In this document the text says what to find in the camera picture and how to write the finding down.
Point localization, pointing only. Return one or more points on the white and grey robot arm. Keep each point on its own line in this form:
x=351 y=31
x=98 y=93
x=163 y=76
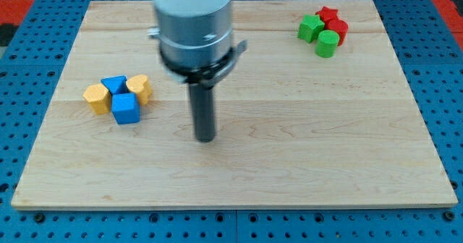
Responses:
x=196 y=39

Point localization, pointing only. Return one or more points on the blue triangle block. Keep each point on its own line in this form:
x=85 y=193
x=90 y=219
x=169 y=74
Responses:
x=116 y=84

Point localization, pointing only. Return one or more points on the yellow hexagon block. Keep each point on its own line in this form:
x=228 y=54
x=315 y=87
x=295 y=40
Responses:
x=98 y=98

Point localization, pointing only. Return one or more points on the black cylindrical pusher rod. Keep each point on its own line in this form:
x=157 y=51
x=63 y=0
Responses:
x=203 y=114

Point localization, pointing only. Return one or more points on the light wooden board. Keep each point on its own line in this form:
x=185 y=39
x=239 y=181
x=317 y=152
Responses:
x=294 y=130

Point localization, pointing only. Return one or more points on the yellow heart block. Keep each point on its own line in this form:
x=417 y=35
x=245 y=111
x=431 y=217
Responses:
x=140 y=86

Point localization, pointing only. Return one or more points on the blue cube block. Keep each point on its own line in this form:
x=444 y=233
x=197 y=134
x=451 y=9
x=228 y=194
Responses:
x=125 y=108

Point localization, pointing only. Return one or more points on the green star block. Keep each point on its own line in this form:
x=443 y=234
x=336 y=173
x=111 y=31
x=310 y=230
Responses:
x=310 y=27

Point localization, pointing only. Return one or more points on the green cylinder block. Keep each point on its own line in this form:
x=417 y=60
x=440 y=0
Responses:
x=327 y=43

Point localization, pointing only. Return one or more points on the red star block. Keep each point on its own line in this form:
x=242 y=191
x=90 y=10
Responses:
x=327 y=14

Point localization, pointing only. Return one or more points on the red cylinder block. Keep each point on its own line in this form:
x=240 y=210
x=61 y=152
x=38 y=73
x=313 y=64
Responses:
x=340 y=27

